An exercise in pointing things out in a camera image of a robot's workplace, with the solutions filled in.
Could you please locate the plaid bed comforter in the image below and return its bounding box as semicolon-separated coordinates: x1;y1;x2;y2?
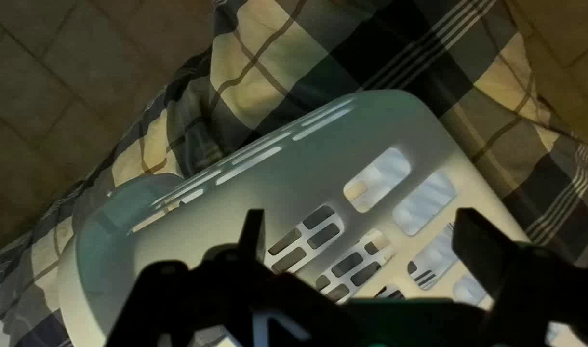
0;0;588;347

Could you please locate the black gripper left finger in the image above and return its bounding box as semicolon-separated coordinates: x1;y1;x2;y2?
235;207;268;265

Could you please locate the white plastic laundry basket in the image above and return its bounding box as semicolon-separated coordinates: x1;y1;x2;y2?
56;89;588;347

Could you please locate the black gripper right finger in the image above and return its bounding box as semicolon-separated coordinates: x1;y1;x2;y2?
451;207;524;299

